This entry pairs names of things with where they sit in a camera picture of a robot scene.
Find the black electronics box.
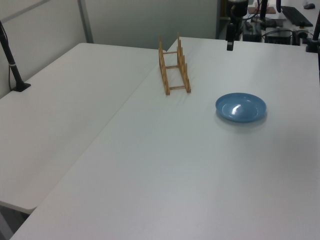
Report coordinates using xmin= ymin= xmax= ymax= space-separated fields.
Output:
xmin=242 ymin=21 xmax=263 ymax=42

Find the blue round plate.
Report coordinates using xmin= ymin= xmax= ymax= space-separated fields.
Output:
xmin=215 ymin=92 xmax=268 ymax=124

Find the black camera stand clamp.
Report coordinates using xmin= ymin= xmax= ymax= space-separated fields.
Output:
xmin=304 ymin=16 xmax=320 ymax=54

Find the tall black camera pole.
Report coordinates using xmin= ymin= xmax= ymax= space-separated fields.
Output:
xmin=0 ymin=20 xmax=32 ymax=93

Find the black computer case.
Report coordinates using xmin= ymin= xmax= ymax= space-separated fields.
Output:
xmin=264 ymin=29 xmax=294 ymax=46

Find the black computer keyboard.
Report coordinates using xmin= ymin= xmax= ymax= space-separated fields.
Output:
xmin=280 ymin=5 xmax=314 ymax=28

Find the wooden plate rack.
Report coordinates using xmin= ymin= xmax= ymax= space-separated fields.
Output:
xmin=157 ymin=31 xmax=192 ymax=96

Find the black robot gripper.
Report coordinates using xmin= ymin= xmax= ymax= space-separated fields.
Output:
xmin=225 ymin=0 xmax=249 ymax=52

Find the black monitor stand post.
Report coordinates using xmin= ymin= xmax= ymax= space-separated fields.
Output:
xmin=259 ymin=0 xmax=270 ymax=22

